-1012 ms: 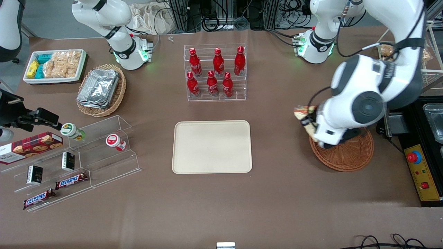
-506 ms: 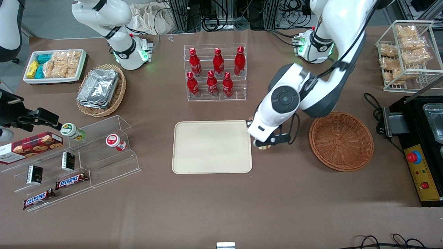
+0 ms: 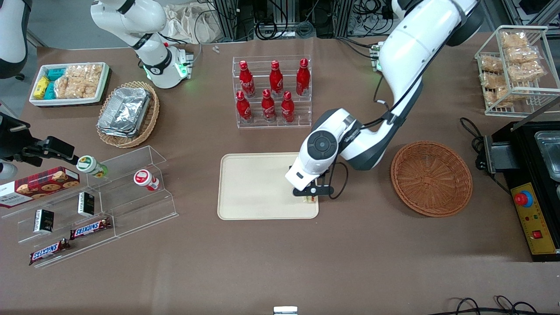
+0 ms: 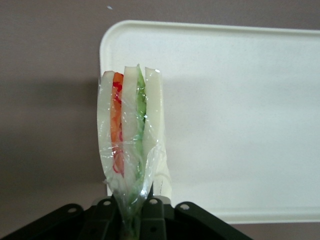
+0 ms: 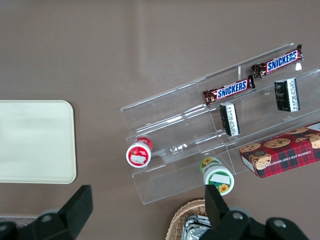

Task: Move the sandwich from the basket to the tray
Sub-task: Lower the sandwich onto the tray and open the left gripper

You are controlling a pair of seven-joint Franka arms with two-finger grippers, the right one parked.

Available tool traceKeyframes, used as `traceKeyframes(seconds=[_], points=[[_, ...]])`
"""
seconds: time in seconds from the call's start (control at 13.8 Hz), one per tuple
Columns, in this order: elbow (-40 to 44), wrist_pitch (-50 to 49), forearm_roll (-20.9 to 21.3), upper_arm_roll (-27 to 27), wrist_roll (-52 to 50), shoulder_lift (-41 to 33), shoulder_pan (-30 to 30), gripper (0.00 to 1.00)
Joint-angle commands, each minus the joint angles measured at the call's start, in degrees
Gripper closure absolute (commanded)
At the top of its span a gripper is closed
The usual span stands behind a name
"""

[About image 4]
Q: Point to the beige rectangular tray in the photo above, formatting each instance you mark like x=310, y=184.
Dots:
x=237, y=120

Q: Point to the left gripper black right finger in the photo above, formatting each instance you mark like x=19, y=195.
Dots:
x=157, y=220

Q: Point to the plastic triangle sandwich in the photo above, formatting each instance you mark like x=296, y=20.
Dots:
x=130, y=120

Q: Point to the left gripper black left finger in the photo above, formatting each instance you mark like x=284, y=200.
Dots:
x=105, y=220

